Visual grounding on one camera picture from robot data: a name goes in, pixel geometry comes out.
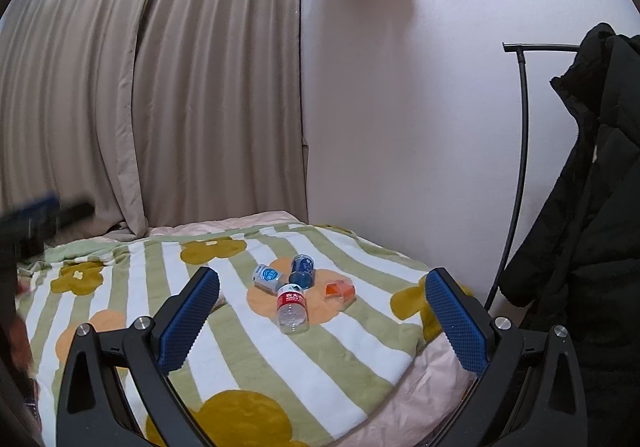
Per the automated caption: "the white blue label cup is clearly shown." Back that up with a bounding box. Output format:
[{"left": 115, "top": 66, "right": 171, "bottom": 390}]
[{"left": 252, "top": 264, "right": 282, "bottom": 295}]

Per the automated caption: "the red label clear bottle cup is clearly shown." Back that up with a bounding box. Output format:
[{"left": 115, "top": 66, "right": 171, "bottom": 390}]
[{"left": 276, "top": 283, "right": 308, "bottom": 334}]

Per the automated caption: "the orange clear plastic cup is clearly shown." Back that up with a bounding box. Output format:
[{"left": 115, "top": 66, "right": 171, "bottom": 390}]
[{"left": 323, "top": 279, "right": 356, "bottom": 304}]

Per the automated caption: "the dark blue label cup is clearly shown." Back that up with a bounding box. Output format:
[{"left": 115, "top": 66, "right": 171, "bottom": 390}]
[{"left": 288, "top": 254, "right": 316, "bottom": 290}]

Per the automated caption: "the black hanging jacket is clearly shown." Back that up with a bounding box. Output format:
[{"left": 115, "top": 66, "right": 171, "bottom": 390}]
[{"left": 499, "top": 24, "right": 639, "bottom": 375}]

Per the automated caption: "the green striped flower blanket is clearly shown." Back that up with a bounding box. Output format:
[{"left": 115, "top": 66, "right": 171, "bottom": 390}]
[{"left": 14, "top": 222, "right": 476, "bottom": 447}]

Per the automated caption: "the beige curtain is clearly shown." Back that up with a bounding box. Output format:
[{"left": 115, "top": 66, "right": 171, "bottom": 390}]
[{"left": 1, "top": 0, "right": 307, "bottom": 239}]

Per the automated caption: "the black clothes rack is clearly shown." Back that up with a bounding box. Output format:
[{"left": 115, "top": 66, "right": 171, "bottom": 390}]
[{"left": 484, "top": 43, "right": 579, "bottom": 311}]

